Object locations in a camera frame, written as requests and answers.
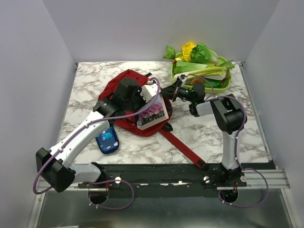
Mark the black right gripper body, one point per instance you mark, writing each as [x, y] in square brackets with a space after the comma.
[184, 94]

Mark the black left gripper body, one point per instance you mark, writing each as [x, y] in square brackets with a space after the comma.
[137, 103]

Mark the red student backpack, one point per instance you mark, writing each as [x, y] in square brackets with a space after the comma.
[121, 82]

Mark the flower cover Designer Fate book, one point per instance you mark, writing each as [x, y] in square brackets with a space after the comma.
[155, 114]

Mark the blue shark pencil case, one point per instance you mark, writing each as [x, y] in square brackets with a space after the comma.
[108, 141]

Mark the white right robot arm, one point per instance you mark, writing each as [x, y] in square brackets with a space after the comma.
[228, 112]

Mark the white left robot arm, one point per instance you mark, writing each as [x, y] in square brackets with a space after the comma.
[55, 165]

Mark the brown mushroom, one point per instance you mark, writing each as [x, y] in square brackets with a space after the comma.
[197, 80]

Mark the green white leek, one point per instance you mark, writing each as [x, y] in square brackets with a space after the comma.
[215, 73]

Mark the green plastic tray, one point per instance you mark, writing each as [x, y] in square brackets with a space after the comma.
[211, 86]

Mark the green leaf sprig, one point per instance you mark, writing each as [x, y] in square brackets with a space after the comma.
[170, 53]

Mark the green lettuce head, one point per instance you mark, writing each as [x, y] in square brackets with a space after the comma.
[203, 55]

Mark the yellow artificial flower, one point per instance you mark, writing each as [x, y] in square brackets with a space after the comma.
[186, 51]

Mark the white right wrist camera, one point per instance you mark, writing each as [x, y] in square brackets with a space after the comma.
[181, 80]

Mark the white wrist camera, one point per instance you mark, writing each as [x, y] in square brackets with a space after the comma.
[181, 80]
[150, 92]

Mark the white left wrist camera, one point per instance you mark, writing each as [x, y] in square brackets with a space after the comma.
[150, 92]

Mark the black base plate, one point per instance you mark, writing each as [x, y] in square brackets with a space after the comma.
[164, 180]

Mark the aluminium rail frame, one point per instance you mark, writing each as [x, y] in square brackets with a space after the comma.
[263, 204]

